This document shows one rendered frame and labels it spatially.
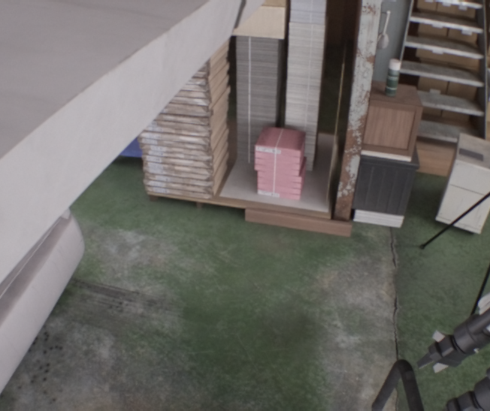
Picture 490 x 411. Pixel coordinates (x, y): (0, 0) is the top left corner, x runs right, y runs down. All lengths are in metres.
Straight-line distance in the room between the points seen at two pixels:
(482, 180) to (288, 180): 1.23
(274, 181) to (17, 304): 1.72
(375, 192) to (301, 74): 0.87
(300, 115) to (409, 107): 0.81
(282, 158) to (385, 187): 0.66
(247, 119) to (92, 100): 2.74
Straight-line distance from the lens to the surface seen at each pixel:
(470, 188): 2.86
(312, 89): 2.84
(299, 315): 2.31
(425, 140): 3.91
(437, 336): 1.27
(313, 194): 2.92
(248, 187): 2.94
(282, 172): 2.74
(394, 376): 1.40
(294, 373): 2.12
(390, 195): 2.78
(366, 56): 2.29
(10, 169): 0.23
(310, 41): 2.74
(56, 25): 0.37
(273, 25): 2.74
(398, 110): 2.49
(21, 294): 1.91
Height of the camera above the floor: 1.84
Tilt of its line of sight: 39 degrees down
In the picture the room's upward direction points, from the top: straight up
